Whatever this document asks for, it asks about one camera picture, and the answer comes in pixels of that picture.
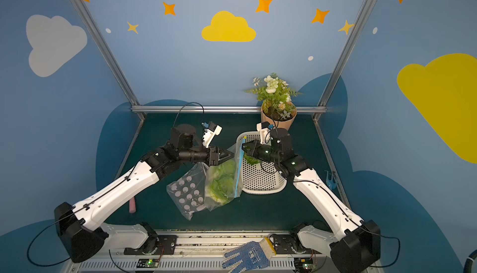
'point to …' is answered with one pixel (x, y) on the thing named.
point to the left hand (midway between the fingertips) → (233, 155)
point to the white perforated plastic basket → (263, 177)
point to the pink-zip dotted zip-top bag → (187, 191)
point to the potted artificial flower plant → (277, 108)
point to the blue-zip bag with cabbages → (236, 148)
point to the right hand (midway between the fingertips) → (243, 144)
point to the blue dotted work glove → (253, 254)
